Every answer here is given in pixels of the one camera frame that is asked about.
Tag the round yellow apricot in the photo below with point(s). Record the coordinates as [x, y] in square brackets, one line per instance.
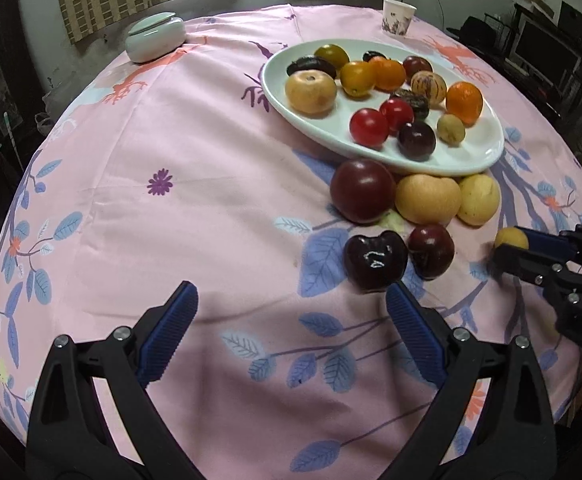
[478, 200]

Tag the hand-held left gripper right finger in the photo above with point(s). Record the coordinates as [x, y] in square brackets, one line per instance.
[416, 332]

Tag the long dark purple pepino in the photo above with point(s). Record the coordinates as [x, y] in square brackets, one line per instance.
[311, 65]

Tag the printed paper cup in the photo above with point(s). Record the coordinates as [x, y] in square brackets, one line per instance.
[398, 18]

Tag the oval dark purple plum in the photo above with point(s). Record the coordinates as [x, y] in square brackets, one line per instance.
[373, 55]

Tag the orange-yellow plum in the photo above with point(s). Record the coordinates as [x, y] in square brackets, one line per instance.
[357, 79]

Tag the large yellow-orange round fruit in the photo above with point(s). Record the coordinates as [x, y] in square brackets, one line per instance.
[311, 92]

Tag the small dark purple plum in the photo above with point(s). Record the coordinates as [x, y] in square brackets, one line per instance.
[416, 140]

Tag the yellow plum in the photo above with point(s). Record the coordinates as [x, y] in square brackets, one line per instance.
[332, 54]

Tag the computer monitor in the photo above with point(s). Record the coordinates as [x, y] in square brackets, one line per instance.
[546, 52]

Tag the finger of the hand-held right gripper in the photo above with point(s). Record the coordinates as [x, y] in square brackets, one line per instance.
[521, 262]
[546, 242]

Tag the pink floral tablecloth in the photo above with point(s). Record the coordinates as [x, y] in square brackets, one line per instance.
[171, 200]

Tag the dark striped pepino melon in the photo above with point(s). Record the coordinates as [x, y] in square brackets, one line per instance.
[417, 104]

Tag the medium dark red plum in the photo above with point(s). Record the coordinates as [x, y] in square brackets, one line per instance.
[431, 251]

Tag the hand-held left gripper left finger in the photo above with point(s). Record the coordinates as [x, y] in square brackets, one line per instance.
[168, 332]

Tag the small dark red plum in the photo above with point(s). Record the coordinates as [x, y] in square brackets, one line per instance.
[417, 66]

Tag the white oval plate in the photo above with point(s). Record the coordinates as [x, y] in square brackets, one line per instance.
[291, 120]

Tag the pale green lidded jar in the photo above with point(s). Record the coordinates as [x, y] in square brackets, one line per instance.
[155, 39]

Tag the glossy dark heart-shaped plum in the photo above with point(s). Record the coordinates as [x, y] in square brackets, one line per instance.
[376, 262]

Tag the cardboard box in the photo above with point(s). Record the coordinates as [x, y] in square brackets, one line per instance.
[532, 0]

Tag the plastic bag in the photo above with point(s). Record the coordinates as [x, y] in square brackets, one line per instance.
[43, 123]

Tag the pale striped pepino melon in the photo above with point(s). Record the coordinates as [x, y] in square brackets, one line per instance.
[428, 87]

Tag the black hat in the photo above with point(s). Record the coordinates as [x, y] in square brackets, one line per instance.
[472, 29]

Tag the large dark red plum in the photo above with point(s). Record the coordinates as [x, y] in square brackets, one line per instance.
[363, 191]

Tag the black speaker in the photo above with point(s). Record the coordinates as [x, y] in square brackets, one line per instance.
[574, 21]

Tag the orange mandarin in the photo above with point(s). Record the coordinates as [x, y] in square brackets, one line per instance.
[464, 103]
[388, 74]

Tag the red tomato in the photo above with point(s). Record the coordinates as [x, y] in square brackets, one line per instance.
[397, 112]
[369, 128]

